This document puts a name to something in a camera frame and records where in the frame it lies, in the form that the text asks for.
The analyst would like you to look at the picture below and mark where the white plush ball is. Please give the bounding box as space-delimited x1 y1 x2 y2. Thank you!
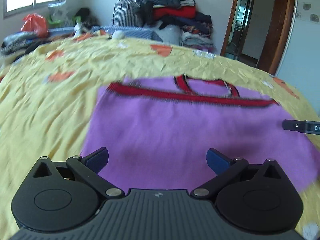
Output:
112 30 125 40

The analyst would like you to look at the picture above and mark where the orange plastic bag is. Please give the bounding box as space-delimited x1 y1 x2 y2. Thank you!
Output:
21 14 48 38

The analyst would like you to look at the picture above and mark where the yellow carrot print bedspread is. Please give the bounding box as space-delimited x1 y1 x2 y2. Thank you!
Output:
1 35 319 239

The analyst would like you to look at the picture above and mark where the white sliding wardrobe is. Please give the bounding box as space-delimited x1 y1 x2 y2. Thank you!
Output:
276 0 319 114

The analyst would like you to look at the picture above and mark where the purple knit sweater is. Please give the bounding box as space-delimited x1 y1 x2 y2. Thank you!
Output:
81 75 319 191

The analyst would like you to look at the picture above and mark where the floral pillow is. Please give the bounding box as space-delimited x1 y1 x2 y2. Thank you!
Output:
47 1 69 27

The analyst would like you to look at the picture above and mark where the wooden door frame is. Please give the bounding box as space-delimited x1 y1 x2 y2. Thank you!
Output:
220 0 296 75

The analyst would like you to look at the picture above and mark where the pile of clothes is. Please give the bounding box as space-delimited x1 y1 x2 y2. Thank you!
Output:
131 0 215 53

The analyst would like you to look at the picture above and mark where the checkered houndstooth bag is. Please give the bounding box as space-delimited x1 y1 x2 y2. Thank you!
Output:
112 0 144 28

